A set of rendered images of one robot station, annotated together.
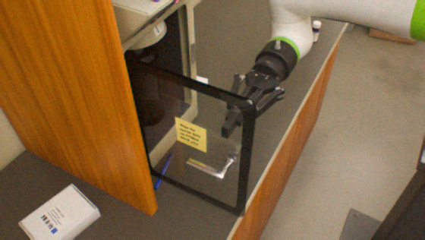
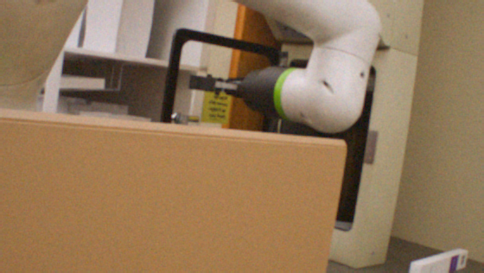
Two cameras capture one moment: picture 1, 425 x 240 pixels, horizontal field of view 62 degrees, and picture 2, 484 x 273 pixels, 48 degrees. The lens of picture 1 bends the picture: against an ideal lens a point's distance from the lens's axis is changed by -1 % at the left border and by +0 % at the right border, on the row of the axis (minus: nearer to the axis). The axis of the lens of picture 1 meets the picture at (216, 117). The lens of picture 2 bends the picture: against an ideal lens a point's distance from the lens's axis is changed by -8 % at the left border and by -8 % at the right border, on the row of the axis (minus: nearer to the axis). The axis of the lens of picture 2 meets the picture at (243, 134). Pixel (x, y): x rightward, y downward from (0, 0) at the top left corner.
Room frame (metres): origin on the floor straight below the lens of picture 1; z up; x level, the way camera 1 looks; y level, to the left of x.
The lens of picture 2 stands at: (1.02, -1.15, 1.26)
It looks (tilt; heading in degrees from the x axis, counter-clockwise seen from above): 3 degrees down; 109
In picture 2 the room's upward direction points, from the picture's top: 8 degrees clockwise
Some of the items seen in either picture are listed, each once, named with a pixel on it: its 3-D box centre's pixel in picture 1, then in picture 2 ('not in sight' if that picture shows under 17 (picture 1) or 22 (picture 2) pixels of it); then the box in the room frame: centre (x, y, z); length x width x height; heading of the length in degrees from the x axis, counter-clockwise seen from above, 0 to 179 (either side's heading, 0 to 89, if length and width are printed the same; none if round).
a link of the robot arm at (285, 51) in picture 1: (275, 61); (281, 91); (0.72, -0.15, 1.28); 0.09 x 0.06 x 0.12; 61
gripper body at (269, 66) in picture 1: (263, 78); (252, 89); (0.65, -0.11, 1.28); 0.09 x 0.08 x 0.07; 151
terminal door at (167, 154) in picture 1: (188, 145); (218, 127); (0.53, 0.06, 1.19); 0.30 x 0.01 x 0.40; 61
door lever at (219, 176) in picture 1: (209, 164); not in sight; (0.47, 0.01, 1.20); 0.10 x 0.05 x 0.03; 61
